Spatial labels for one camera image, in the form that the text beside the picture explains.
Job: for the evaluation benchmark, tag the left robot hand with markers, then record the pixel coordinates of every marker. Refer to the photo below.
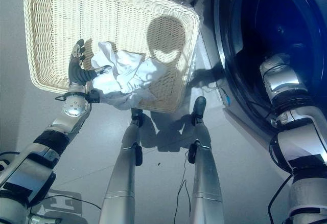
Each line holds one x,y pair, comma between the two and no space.
76,73

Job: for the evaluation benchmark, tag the white cloth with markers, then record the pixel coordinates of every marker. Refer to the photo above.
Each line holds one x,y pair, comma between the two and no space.
125,77

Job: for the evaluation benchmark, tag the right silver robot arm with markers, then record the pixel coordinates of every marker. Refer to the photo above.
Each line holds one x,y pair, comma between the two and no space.
293,132

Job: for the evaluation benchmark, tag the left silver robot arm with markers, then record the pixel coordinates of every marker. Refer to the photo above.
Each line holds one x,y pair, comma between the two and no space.
46,146

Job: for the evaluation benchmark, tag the silver washing machine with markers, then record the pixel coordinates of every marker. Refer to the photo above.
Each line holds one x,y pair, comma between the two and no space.
268,37

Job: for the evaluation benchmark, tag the cream wicker laundry basket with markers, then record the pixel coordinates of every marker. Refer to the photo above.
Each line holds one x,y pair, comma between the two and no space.
107,24

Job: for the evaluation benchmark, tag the left silver robot leg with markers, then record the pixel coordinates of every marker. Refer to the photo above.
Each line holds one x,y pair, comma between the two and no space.
125,167

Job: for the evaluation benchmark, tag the silver robot leg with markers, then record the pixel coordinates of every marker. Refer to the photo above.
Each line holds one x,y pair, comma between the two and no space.
204,162
125,167

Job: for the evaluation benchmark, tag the right silver robot leg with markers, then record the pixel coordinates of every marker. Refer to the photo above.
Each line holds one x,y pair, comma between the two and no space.
204,162

